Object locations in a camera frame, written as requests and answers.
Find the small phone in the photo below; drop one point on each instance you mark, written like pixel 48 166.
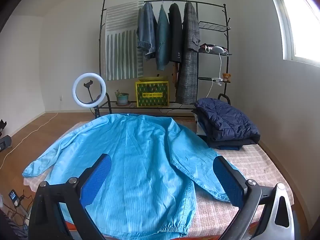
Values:
pixel 13 195

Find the yellow green patterned box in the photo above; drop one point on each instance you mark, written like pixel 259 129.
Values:
pixel 152 93

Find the grey striped cloth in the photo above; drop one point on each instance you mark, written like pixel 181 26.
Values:
pixel 8 227

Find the small brown teddy bear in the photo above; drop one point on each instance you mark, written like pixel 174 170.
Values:
pixel 226 77

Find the teal knit sweater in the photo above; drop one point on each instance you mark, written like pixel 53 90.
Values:
pixel 163 42

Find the beige checkered blanket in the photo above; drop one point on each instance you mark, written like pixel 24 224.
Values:
pixel 257 165

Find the black metal clothes rack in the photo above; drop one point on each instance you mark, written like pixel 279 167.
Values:
pixel 150 105

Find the potted plant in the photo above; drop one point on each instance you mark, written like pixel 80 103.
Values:
pixel 122 99

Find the grey plaid coat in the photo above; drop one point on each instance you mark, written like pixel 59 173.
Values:
pixel 188 67

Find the window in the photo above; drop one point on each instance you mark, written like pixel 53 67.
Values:
pixel 305 30

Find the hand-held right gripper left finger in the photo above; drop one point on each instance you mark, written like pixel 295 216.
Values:
pixel 96 177

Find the green striped wall cloth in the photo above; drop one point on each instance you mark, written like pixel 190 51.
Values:
pixel 120 55

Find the denim jacket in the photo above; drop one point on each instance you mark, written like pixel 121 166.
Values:
pixel 146 30

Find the light blue striped jacket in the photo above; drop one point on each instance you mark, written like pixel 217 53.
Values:
pixel 140 167

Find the black grey device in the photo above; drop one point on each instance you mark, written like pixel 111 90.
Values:
pixel 5 142

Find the black coat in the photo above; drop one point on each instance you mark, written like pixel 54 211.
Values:
pixel 175 35

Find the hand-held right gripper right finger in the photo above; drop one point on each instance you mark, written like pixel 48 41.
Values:
pixel 227 180

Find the dark blue folded garment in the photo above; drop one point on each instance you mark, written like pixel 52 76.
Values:
pixel 232 145

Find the navy puffer jacket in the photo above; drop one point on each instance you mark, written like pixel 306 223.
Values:
pixel 225 120

